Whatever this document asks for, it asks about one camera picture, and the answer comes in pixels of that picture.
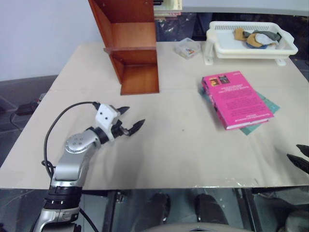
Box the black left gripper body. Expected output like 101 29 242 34
110 115 131 140

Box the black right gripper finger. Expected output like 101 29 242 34
286 153 309 175
296 144 309 157

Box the brown wooden bookshelf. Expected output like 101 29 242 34
88 0 160 96

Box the teal book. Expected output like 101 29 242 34
198 87 281 136

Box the pink hardcover book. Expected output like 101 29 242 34
201 71 275 131

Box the metal table leg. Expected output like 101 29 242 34
102 189 118 232
238 188 263 232

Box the small clear plastic box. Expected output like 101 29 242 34
174 37 201 59

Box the black device on floor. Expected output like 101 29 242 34
15 101 39 116

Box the blue cloth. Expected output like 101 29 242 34
243 42 269 50

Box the light grey cloth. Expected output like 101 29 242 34
255 33 274 46

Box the dark grey cloth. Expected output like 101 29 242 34
243 29 282 42

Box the white plastic drainer tray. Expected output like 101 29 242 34
205 20 299 67

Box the brown cloth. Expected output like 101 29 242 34
245 33 264 48

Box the tan cloth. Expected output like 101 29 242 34
232 27 246 42

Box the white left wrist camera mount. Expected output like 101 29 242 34
95 103 122 141

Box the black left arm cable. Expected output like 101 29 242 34
42 101 100 180

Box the thin black floor cable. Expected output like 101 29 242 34
9 111 24 132

